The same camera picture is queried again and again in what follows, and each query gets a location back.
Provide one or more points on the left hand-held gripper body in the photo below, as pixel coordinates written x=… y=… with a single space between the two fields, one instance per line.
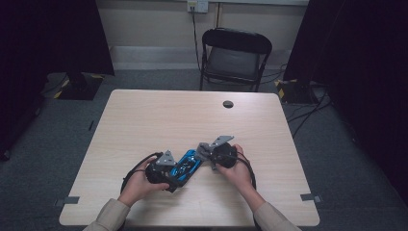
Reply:
x=160 y=168

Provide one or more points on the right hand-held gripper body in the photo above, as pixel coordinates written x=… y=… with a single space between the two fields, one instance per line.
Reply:
x=224 y=155

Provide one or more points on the grey fuzzy cloth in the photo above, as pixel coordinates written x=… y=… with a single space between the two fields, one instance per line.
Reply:
x=202 y=150

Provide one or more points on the person's right hand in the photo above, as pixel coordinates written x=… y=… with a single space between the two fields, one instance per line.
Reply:
x=239 y=176

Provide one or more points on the person's left hand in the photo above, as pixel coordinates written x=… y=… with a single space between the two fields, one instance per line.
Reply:
x=138 y=186

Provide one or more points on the black round table grommet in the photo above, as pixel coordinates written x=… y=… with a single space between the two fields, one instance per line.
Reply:
x=228 y=104

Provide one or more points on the black folding chair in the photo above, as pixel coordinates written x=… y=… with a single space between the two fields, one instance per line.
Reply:
x=235 y=61

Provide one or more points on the black stand base yellow tape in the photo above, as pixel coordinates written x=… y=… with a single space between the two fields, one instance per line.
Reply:
x=296 y=91
x=80 y=88

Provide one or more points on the grey tape mark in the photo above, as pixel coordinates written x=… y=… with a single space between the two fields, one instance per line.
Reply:
x=69 y=200

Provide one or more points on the black curtain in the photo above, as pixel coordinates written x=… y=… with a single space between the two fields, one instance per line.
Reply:
x=359 y=64
x=48 y=38

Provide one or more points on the white wall socket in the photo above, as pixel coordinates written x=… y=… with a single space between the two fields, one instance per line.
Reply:
x=198 y=5

